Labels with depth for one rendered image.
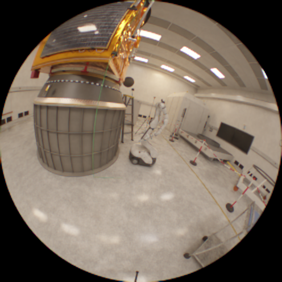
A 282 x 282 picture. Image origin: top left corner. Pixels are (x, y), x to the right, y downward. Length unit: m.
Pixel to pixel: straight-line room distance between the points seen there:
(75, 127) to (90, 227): 1.31
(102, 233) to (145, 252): 0.54
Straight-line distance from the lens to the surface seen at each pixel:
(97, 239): 1.32
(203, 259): 1.48
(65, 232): 1.41
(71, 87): 1.51
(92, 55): 1.44
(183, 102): 7.07
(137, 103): 5.42
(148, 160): 2.16
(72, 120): 1.41
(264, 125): 7.39
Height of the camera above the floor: 1.31
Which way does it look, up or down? 21 degrees down
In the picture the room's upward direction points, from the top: 16 degrees clockwise
